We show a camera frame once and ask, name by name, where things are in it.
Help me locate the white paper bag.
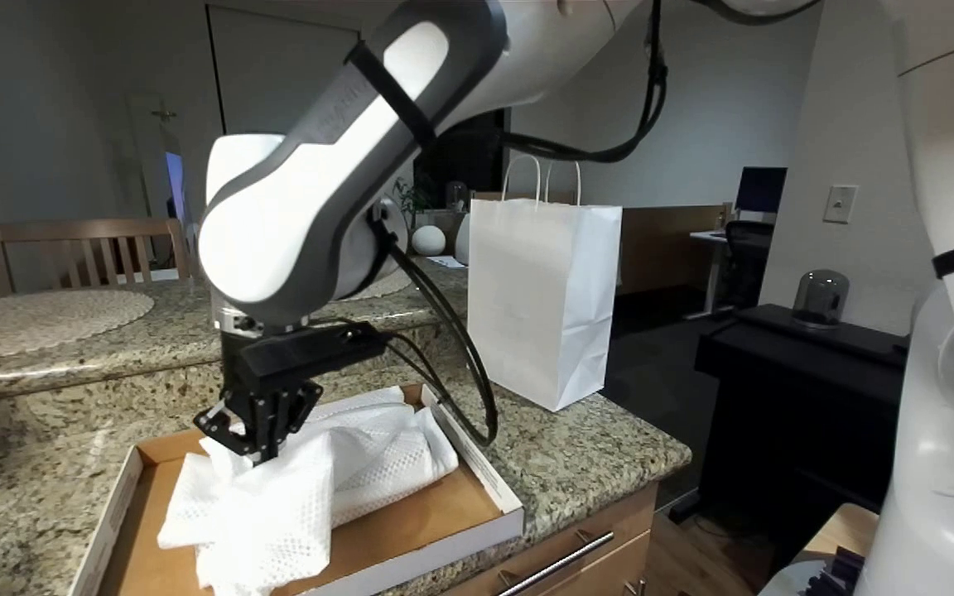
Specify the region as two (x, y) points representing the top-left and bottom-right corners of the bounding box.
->
(463, 152), (627, 415)

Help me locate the white wall light switch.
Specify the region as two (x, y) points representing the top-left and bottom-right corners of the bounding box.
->
(820, 180), (858, 227)

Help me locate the round white vase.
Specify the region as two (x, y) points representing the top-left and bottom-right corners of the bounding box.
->
(409, 223), (452, 259)

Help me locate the small cardboard box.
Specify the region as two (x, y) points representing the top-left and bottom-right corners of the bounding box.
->
(801, 503), (885, 558)

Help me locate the round woven placemat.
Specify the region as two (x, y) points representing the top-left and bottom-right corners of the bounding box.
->
(0, 288), (157, 372)

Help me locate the wooden drawer front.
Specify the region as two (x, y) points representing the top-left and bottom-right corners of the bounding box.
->
(441, 483), (663, 596)

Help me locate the shallow cardboard tray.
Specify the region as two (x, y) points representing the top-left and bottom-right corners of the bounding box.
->
(66, 381), (526, 596)

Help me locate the wooden dining chair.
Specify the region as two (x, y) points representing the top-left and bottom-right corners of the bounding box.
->
(0, 216), (194, 298)

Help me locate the white waffle textured towel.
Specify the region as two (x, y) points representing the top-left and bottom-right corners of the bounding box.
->
(157, 428), (338, 596)

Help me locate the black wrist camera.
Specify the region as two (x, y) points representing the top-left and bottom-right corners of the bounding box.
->
(305, 318), (391, 373)

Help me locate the metal drawer handle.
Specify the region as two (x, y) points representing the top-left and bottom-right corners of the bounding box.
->
(495, 529), (620, 596)

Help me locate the dark computer monitor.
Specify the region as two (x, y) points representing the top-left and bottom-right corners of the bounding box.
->
(733, 163), (790, 220)

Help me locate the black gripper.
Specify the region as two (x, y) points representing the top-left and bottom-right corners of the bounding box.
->
(193, 320), (330, 465)

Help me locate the wooden sideboard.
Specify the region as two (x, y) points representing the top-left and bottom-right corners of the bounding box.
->
(616, 202), (730, 298)

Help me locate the lit display screen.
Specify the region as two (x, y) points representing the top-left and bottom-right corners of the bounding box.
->
(161, 150), (193, 224)

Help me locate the white projector screen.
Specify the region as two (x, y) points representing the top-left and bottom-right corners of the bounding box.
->
(205, 2), (391, 142)

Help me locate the black office chair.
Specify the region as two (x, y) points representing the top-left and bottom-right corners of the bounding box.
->
(719, 216), (774, 316)

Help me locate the black piano cabinet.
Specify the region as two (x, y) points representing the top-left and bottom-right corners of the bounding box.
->
(691, 305), (921, 566)

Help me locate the dark window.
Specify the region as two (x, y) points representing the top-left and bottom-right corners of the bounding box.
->
(414, 110), (510, 210)

